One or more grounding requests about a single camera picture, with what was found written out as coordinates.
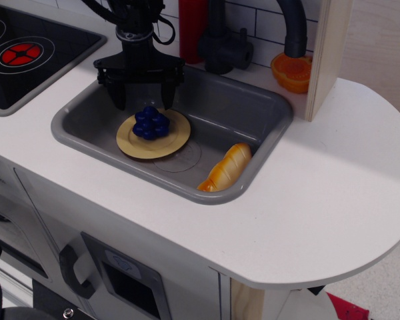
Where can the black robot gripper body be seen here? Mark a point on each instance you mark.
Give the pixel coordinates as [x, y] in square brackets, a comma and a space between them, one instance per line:
[139, 61]

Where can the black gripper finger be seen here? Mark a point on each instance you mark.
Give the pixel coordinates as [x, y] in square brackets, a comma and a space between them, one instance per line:
[117, 94]
[168, 90]

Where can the blue toy blueberries cluster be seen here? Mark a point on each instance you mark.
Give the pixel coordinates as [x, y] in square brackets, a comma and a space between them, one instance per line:
[150, 124]

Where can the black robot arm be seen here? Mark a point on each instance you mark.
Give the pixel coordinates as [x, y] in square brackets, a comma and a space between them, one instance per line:
[133, 16]

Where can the yellow toy plate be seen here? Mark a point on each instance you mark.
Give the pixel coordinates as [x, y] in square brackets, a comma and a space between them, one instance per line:
[134, 146]

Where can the grey toy sink basin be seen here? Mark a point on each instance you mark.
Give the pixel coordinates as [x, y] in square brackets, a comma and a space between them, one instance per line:
[221, 112]

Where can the dark grey toy faucet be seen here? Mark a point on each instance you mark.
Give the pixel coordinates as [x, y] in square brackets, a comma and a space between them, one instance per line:
[222, 52]

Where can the red ketchup bottle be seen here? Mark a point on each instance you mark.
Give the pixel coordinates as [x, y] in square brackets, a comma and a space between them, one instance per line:
[192, 24]

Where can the black toy stovetop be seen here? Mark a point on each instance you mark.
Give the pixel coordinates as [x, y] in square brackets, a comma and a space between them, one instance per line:
[34, 53]

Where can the toy bread loaf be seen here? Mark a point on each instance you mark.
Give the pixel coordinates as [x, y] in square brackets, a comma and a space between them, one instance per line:
[226, 172]

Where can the orange half toy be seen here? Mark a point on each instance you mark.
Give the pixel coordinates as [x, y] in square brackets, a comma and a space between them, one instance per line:
[293, 74]

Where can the light wooden side panel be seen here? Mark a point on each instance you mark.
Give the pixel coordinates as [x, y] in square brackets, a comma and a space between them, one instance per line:
[331, 34]

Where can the white oven door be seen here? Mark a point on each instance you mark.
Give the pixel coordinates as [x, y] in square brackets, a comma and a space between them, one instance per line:
[23, 242]

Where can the grey dishwasher door panel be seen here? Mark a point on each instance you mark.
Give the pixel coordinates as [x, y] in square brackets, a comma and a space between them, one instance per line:
[129, 280]

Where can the red cloth on floor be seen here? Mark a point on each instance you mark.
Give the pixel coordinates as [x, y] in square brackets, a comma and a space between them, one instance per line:
[348, 311]

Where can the black oven door handle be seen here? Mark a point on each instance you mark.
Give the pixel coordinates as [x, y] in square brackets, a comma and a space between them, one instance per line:
[67, 261]

